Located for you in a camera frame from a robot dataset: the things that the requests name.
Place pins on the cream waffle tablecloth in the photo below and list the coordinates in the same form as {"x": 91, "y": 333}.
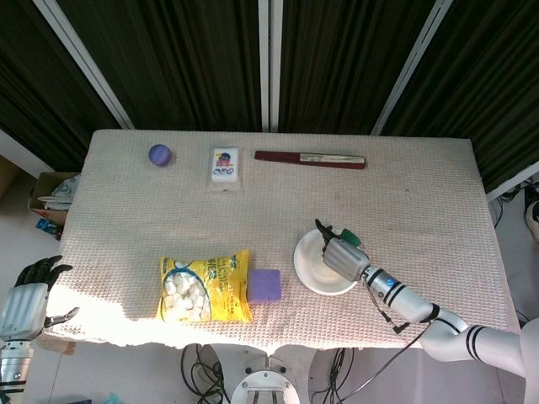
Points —
{"x": 295, "y": 202}

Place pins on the white card box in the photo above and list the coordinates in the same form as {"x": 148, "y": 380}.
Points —
{"x": 225, "y": 166}

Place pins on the black curtain panel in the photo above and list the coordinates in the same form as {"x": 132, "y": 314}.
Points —
{"x": 488, "y": 76}
{"x": 345, "y": 59}
{"x": 177, "y": 59}
{"x": 33, "y": 84}

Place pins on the white frame post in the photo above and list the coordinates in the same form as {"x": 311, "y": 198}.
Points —
{"x": 84, "y": 63}
{"x": 269, "y": 63}
{"x": 410, "y": 67}

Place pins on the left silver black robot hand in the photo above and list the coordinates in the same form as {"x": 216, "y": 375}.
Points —
{"x": 23, "y": 309}

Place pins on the teal floor item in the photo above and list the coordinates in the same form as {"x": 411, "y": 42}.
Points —
{"x": 113, "y": 398}

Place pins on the yellow snack bag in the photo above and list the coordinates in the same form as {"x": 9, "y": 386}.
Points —
{"x": 223, "y": 290}

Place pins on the cardboard box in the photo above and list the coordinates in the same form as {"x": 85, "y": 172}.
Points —
{"x": 46, "y": 185}

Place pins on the dark red folded fan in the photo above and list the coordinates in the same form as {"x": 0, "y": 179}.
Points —
{"x": 278, "y": 156}

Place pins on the blue floor item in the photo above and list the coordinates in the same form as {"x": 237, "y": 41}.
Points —
{"x": 44, "y": 226}

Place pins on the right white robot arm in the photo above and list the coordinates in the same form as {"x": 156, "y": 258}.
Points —
{"x": 408, "y": 301}

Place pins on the white black shoe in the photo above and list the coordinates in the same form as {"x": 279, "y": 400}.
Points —
{"x": 534, "y": 214}

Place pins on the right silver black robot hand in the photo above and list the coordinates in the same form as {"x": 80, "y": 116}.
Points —
{"x": 345, "y": 258}

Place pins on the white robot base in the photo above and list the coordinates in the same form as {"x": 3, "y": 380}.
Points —
{"x": 263, "y": 383}

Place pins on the white round plate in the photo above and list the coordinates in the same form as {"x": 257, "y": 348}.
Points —
{"x": 309, "y": 265}

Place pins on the purple ball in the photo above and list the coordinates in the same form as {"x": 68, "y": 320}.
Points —
{"x": 160, "y": 155}

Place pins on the purple sponge block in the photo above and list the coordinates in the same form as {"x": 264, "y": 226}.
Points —
{"x": 265, "y": 286}

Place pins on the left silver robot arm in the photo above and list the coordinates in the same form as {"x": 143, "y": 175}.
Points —
{"x": 14, "y": 366}

